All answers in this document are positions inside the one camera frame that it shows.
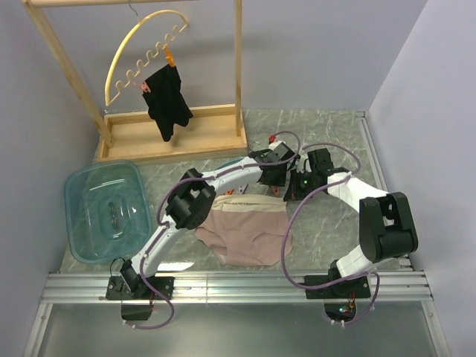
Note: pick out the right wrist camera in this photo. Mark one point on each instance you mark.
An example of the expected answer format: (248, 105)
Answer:
(303, 165)

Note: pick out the pink clip on yellow hanger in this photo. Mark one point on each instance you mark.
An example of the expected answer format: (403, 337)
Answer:
(144, 87)

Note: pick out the pink and cream underwear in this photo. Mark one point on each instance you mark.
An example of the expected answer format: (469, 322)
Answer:
(246, 230)

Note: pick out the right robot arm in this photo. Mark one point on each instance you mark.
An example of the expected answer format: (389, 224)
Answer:
(386, 227)

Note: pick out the blue wavy hanger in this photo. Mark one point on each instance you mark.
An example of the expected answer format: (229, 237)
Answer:
(227, 163)

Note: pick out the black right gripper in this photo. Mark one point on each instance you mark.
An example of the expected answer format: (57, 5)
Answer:
(294, 193)

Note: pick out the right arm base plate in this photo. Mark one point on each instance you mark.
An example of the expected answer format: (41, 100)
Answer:
(358, 288)

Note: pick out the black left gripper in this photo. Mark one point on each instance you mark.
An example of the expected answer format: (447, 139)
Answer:
(280, 181)

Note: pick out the orange clip on yellow hanger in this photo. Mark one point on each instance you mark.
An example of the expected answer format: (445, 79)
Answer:
(169, 57)

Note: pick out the clear blue plastic basin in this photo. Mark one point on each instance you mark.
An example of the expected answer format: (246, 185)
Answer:
(107, 212)

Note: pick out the wooden hanging rack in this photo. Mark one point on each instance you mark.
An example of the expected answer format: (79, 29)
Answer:
(214, 131)

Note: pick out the aluminium rail frame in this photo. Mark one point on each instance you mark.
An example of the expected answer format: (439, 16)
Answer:
(233, 311)

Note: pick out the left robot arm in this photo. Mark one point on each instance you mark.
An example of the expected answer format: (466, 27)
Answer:
(188, 204)

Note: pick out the yellow wavy hanger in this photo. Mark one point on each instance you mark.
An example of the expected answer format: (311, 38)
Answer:
(113, 90)

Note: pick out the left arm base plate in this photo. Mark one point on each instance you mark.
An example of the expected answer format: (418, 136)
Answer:
(118, 290)

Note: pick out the black underwear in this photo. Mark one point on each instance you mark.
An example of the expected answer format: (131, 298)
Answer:
(166, 105)

